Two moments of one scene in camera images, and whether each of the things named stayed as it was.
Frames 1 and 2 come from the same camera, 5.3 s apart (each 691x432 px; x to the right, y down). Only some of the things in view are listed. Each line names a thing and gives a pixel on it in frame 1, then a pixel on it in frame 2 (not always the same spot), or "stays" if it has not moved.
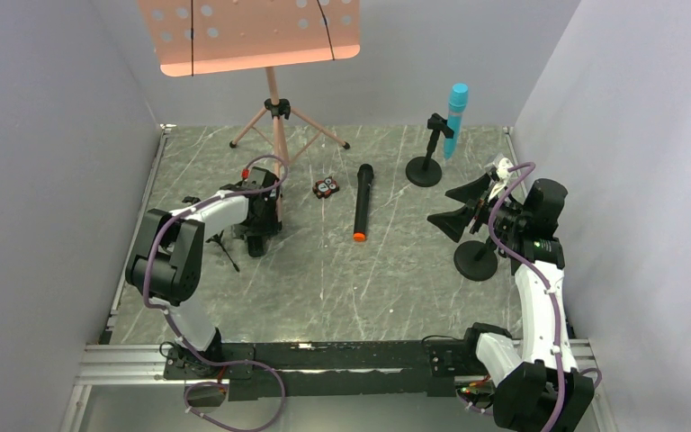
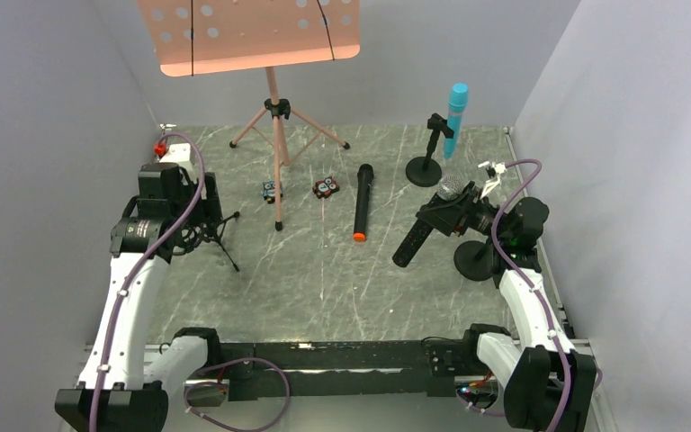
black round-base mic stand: [426, 171] stays
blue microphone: [456, 111] stays
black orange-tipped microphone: [365, 175] stays
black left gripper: [256, 237] -> [203, 199]
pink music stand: [195, 37] stays
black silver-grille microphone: [255, 246] -> [450, 187]
